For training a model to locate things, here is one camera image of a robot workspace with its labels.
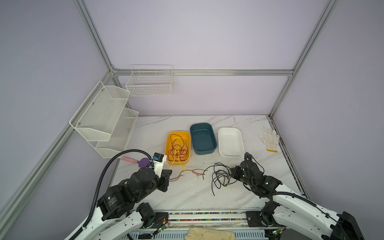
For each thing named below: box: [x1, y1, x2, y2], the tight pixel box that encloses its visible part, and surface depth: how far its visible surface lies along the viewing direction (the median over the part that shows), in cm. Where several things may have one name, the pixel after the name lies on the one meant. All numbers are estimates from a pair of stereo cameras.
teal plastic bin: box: [190, 122, 217, 155], surface depth 106 cm
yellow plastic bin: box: [164, 131, 191, 166], surface depth 103 cm
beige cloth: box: [185, 227, 236, 240], surface depth 71 cm
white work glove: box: [258, 128, 280, 153], surface depth 109 cm
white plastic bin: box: [218, 127, 245, 158], surface depth 104 cm
